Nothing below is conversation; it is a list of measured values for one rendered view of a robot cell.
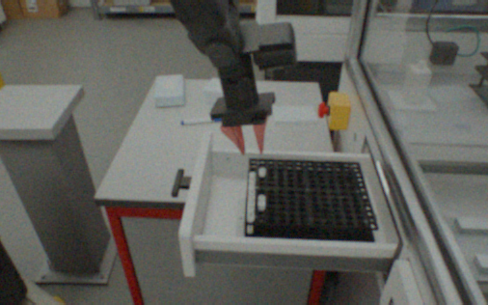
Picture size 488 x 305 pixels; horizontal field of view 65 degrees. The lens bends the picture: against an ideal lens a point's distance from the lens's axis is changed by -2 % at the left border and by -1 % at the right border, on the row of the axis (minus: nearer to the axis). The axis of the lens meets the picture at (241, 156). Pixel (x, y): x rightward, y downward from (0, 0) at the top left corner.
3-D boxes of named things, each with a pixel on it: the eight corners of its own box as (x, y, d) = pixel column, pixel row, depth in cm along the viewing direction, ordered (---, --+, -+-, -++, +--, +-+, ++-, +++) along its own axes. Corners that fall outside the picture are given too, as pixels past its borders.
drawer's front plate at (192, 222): (184, 278, 66) (177, 235, 59) (206, 170, 89) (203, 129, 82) (195, 278, 65) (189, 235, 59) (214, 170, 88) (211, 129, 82)
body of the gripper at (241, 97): (271, 119, 61) (263, 75, 57) (210, 124, 64) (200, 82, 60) (276, 100, 67) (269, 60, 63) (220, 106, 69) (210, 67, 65)
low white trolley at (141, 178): (144, 354, 136) (93, 197, 90) (176, 224, 185) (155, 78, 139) (309, 364, 133) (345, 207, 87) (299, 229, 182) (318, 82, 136)
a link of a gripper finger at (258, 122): (271, 162, 66) (262, 113, 61) (230, 164, 68) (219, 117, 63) (276, 141, 71) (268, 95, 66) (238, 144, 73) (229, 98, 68)
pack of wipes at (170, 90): (185, 106, 123) (184, 94, 120) (154, 108, 122) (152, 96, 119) (184, 85, 135) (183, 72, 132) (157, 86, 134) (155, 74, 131)
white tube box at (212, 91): (203, 103, 124) (203, 89, 121) (213, 92, 131) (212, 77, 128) (241, 110, 121) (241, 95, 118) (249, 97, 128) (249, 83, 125)
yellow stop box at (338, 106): (326, 130, 98) (330, 105, 93) (323, 115, 104) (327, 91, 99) (346, 130, 98) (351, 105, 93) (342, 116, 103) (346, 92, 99)
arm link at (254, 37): (203, -7, 54) (201, 45, 51) (285, -22, 51) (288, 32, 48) (227, 42, 65) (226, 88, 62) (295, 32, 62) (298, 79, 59)
